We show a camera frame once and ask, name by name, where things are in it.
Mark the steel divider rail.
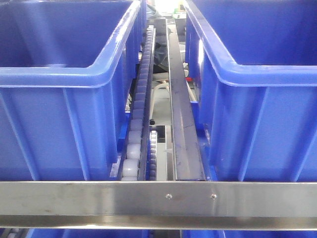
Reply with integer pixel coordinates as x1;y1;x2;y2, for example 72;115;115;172
166;23;206;180

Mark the blue plastic bin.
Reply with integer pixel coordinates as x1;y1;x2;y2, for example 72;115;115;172
0;0;145;181
185;0;317;182

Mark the right blue plastic bin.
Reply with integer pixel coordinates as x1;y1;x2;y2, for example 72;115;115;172
185;0;317;182

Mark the white roller conveyor track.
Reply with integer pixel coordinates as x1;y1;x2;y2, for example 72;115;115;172
118;25;156;181

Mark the left blue plastic bin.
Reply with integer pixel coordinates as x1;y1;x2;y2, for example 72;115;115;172
0;0;145;181

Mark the lower roller track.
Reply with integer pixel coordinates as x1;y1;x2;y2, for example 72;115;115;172
149;130;158;180

